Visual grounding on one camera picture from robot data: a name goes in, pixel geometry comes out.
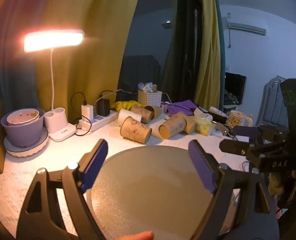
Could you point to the yellow curtain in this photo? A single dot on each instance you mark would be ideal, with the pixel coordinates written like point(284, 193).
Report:
point(95, 55)
point(209, 42)

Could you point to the white plastic basket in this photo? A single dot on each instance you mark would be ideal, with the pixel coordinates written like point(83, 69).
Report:
point(150, 98)

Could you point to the purple bowl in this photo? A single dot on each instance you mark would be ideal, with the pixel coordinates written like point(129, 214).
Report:
point(22, 135)

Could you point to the white tube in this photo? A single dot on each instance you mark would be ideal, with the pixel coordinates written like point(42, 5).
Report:
point(218, 111)

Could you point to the purple cloth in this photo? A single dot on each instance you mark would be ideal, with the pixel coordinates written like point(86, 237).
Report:
point(181, 107)

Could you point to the black sliding door frame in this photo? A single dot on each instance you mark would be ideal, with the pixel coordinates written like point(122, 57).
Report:
point(189, 42)

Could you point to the brown printed paper cup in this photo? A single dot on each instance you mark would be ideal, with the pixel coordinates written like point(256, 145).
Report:
point(156, 110)
point(140, 113)
point(135, 131)
point(171, 128)
point(191, 125)

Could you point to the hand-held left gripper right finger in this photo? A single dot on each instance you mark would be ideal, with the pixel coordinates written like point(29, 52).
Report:
point(203, 166)

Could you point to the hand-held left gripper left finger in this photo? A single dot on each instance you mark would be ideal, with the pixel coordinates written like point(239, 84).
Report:
point(94, 163)

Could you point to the person's left hand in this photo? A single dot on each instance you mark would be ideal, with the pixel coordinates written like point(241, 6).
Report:
point(138, 236)

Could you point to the white charger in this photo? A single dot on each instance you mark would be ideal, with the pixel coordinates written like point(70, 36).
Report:
point(87, 112)

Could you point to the white bear mug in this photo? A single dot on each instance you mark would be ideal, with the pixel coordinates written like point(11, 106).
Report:
point(238, 118)

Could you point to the round grey tray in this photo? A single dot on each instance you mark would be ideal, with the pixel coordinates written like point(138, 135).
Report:
point(150, 192)

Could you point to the white desk lamp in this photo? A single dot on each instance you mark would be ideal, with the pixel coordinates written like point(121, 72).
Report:
point(55, 40)

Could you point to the grey folding chair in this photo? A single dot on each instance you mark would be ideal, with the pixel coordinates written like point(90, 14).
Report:
point(271, 100)

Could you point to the white bowl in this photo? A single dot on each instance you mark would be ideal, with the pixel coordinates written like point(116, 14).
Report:
point(21, 117)

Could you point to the black monitor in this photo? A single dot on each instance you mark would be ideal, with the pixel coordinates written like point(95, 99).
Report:
point(235, 87)

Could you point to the yellow cloth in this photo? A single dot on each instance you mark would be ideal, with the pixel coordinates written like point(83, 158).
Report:
point(128, 105)

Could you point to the black power adapter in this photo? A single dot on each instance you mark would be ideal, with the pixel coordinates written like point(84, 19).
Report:
point(103, 107)

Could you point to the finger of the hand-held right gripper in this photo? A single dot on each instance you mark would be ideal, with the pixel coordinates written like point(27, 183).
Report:
point(245, 131)
point(234, 148)

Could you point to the yellow tissue packet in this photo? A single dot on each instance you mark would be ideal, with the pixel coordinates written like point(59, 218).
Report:
point(201, 126)

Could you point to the white paper cup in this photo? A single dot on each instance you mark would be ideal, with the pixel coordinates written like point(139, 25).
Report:
point(126, 116)

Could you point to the white power strip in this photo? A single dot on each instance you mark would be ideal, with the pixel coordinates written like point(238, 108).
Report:
point(100, 122)

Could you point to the white plate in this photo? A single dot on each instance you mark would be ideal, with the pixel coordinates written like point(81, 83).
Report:
point(41, 145)

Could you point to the white plug adapter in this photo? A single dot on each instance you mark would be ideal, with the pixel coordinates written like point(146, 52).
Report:
point(220, 128)

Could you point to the white air conditioner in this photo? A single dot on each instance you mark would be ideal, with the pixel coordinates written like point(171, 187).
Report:
point(246, 28)

